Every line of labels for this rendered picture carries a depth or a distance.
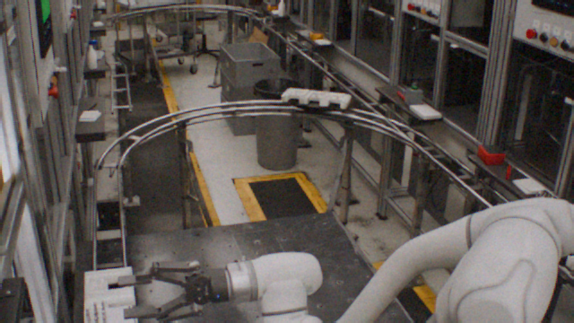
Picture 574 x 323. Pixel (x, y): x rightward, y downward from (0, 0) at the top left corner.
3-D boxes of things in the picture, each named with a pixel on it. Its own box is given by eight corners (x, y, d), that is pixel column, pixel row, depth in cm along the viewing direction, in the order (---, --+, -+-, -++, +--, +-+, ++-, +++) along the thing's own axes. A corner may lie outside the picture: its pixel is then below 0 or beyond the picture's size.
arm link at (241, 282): (247, 252, 128) (221, 256, 127) (256, 275, 120) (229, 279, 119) (247, 284, 132) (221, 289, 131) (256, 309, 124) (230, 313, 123)
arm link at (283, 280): (253, 255, 122) (263, 317, 120) (323, 245, 126) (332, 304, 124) (245, 258, 132) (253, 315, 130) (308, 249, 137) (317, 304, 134)
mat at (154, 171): (232, 255, 333) (232, 253, 333) (130, 267, 317) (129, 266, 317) (153, 37, 841) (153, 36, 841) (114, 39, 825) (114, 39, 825)
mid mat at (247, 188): (353, 241, 349) (354, 240, 349) (265, 254, 335) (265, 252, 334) (303, 171, 436) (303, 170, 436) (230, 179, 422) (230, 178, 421)
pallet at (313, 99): (281, 111, 324) (281, 93, 320) (287, 103, 336) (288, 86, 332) (345, 118, 315) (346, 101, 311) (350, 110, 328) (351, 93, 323)
